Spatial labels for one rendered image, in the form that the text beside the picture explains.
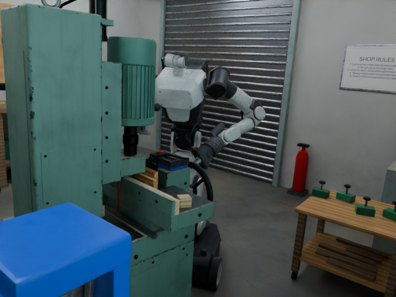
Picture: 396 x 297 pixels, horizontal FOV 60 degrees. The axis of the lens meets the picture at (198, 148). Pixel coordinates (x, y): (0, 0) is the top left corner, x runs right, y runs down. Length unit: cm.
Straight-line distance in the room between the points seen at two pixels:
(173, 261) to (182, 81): 93
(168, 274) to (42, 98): 79
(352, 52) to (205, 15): 200
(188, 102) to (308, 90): 248
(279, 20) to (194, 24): 127
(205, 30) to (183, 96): 310
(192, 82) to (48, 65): 93
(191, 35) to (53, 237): 467
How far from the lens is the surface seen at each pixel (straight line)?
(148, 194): 124
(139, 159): 136
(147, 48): 126
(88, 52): 111
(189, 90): 182
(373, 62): 396
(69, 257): 45
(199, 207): 124
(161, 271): 137
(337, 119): 406
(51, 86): 107
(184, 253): 142
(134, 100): 125
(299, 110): 420
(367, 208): 247
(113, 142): 123
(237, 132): 181
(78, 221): 53
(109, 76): 119
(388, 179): 307
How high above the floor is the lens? 139
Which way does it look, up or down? 13 degrees down
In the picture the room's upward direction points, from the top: 4 degrees clockwise
